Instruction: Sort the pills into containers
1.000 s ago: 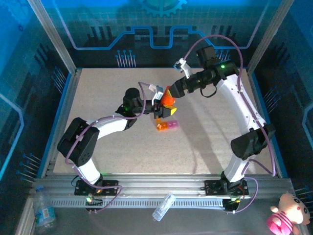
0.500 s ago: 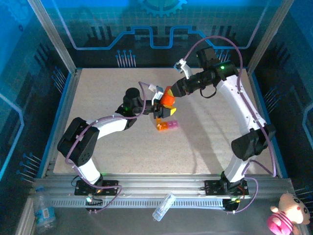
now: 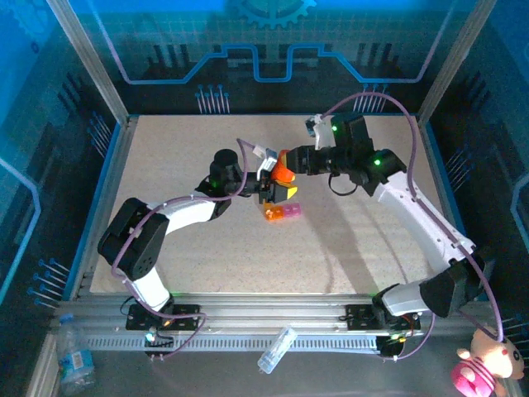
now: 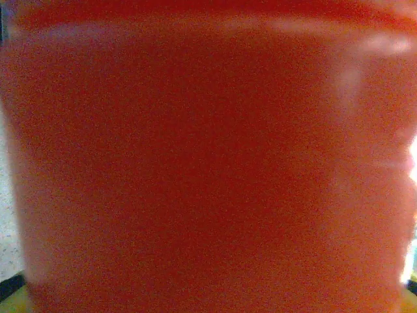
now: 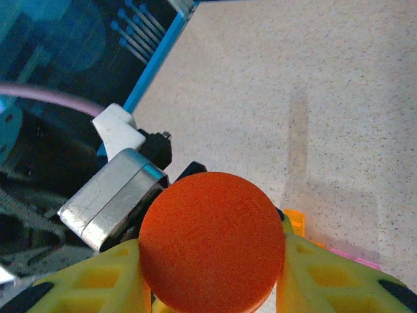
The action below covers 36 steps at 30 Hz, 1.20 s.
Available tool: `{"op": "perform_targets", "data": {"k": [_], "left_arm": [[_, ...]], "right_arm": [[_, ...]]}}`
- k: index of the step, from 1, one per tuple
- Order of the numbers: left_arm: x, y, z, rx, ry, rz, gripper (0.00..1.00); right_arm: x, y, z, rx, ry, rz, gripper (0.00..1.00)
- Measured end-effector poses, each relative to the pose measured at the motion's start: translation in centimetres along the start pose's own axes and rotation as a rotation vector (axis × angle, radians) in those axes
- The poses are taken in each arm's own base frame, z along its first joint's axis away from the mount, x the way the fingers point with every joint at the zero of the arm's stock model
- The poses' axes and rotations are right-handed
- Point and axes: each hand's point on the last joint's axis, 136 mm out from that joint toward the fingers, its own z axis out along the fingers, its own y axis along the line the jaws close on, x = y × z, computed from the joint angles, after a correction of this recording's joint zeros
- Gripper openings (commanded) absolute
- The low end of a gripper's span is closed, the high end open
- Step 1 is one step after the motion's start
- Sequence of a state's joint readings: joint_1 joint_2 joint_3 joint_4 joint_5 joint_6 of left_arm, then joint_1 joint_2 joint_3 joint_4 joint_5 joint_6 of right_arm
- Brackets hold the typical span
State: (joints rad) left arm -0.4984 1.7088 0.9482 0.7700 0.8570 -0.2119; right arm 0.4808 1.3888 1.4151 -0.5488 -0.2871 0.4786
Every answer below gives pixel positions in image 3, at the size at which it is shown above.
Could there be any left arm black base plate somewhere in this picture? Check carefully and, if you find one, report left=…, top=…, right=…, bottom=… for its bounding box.
left=125, top=304, right=203, bottom=332

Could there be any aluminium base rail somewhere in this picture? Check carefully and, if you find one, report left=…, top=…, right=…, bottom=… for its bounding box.
left=52, top=291, right=499, bottom=337

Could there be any small clear plastic tube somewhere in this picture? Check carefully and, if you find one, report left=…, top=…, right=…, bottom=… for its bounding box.
left=256, top=326, right=298, bottom=375

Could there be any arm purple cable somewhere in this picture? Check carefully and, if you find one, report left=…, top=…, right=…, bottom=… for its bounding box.
left=324, top=91, right=506, bottom=361
left=111, top=138, right=260, bottom=361

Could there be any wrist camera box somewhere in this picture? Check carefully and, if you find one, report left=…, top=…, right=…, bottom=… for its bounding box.
left=304, top=114, right=335, bottom=151
left=251, top=143, right=279, bottom=179

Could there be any orange pill bottle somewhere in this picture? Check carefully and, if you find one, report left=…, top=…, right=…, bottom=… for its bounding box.
left=271, top=149, right=297, bottom=184

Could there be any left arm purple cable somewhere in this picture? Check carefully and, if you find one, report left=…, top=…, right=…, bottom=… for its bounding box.
left=111, top=138, right=260, bottom=361

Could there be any aluminium side rail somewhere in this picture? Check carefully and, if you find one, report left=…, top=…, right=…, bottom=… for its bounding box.
left=61, top=115, right=140, bottom=303

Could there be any black connector board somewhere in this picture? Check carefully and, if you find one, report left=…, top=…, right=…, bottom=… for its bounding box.
left=378, top=333, right=408, bottom=361
left=142, top=326, right=175, bottom=360

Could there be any aluminium frame post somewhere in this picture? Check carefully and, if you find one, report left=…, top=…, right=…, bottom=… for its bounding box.
left=44, top=0, right=132, bottom=127
left=417, top=0, right=499, bottom=127

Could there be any grey aluminium beam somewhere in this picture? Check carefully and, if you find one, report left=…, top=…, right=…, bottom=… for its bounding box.
left=24, top=330, right=59, bottom=397

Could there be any orange pill organizer box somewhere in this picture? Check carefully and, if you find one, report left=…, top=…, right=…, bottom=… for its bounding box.
left=263, top=204, right=287, bottom=223

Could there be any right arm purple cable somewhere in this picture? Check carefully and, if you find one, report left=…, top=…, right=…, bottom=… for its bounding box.
left=324, top=91, right=506, bottom=361

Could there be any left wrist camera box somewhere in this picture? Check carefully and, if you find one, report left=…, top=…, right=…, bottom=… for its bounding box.
left=251, top=143, right=279, bottom=179

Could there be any grey slotted cable duct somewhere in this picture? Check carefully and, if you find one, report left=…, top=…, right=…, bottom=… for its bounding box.
left=84, top=332, right=384, bottom=353

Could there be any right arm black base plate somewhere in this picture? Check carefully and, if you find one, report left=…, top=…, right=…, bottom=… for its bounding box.
left=344, top=304, right=426, bottom=332

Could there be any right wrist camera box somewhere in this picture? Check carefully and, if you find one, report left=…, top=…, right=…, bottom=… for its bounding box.
left=304, top=114, right=335, bottom=151

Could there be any pink plush toy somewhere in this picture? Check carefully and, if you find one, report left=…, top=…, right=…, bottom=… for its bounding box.
left=450, top=325, right=526, bottom=397

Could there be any clear plastic water bottle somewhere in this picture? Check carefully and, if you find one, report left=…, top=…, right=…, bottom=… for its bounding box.
left=55, top=313, right=97, bottom=396

